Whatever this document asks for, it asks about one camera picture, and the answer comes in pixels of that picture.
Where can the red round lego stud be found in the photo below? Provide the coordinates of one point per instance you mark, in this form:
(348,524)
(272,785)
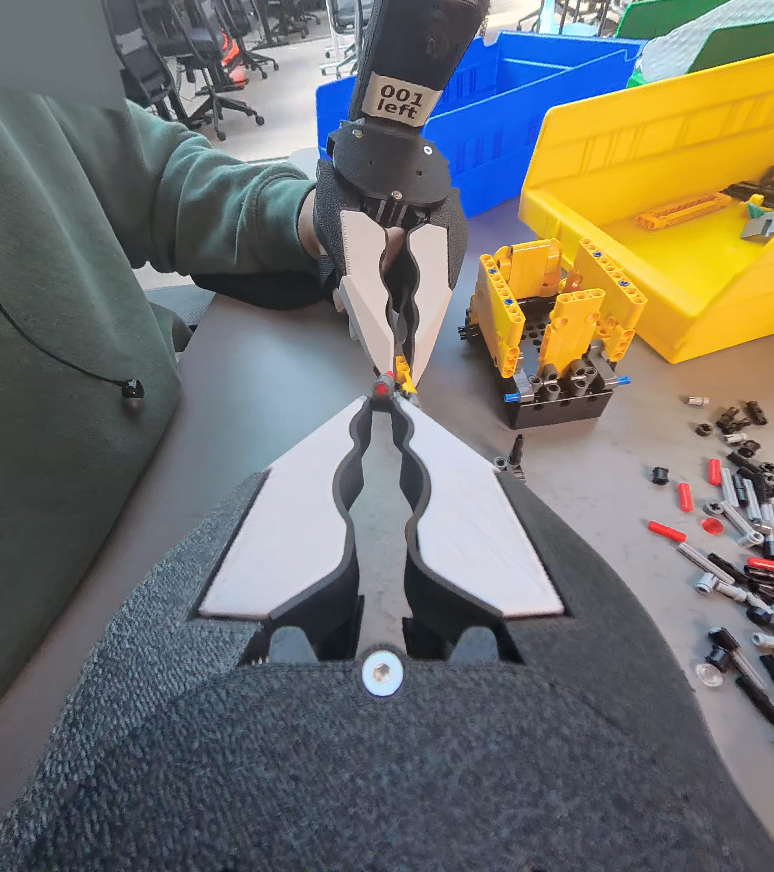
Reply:
(712,524)

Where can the pile of small lego pins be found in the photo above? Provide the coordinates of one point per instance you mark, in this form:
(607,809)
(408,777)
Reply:
(771,565)

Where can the thick red lego pin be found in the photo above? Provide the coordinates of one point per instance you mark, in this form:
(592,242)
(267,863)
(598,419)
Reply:
(685,496)

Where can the person's green sweatshirt torso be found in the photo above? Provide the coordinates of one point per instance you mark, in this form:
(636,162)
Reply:
(33,409)

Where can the person's left forearm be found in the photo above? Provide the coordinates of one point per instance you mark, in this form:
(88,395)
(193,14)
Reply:
(223,204)

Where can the small black lego clip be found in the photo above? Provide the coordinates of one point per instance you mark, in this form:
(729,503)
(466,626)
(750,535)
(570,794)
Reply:
(660,475)

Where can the black lego elbow connector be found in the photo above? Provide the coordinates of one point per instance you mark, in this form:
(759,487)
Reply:
(719,657)

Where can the grey green lego piece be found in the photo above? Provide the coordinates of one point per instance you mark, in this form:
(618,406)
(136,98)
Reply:
(765,228)

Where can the yellow grey lego arm assembly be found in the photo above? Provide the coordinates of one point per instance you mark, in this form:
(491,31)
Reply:
(402,368)

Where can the orange lego beam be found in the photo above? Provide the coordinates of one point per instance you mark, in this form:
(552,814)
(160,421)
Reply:
(683,211)

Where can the grey grille yellow lego subassembly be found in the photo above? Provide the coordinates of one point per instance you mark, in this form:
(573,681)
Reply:
(516,446)

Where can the black office chair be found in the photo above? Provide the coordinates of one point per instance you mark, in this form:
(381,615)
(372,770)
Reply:
(244,34)
(155,61)

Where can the yellow black lego robot build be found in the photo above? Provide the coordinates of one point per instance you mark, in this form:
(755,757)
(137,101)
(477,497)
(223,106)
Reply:
(496,306)

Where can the blue plastic bin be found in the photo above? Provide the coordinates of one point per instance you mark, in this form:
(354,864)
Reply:
(530,102)

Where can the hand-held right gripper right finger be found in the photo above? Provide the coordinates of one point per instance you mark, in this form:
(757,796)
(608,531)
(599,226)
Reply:
(482,538)

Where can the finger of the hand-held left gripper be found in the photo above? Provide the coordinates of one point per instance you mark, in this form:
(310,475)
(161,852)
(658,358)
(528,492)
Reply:
(359,272)
(434,272)

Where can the bubble wrap sheet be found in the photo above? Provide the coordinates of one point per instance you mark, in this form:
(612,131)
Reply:
(673,48)

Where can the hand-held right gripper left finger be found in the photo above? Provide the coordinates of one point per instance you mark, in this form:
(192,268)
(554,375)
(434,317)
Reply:
(278,538)

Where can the yellow plastic parts bin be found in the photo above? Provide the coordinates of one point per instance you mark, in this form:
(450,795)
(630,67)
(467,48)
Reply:
(632,170)

